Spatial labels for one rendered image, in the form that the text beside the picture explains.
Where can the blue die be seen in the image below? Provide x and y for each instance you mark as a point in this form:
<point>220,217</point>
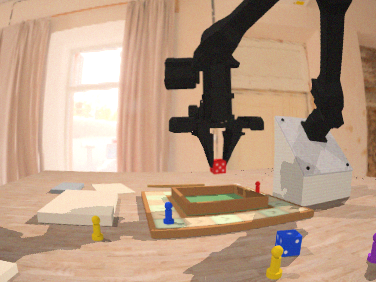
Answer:
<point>290,241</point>

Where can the red pawn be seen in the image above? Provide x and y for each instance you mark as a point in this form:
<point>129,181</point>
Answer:
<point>257,186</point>

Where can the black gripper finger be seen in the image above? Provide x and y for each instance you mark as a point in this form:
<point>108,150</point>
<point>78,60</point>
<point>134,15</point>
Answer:
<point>230,141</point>
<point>207,141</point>

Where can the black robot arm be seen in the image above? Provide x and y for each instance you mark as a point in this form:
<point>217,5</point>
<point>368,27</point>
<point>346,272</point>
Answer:
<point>213,57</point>

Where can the purple pawn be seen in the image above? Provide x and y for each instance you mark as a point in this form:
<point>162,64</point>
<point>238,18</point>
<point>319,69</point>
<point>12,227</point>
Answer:
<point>372,256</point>

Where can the yellow pawn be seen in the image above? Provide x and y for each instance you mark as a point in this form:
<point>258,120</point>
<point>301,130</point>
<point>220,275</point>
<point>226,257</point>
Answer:
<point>97,235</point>
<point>275,272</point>

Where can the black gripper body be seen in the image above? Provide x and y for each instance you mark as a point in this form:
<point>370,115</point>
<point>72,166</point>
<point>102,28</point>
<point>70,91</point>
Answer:
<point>217,105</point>

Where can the red die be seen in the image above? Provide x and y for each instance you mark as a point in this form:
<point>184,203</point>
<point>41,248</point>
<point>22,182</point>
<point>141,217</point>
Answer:
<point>219,166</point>

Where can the blue pawn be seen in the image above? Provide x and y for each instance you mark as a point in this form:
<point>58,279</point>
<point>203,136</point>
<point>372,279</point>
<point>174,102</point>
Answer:
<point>168,213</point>

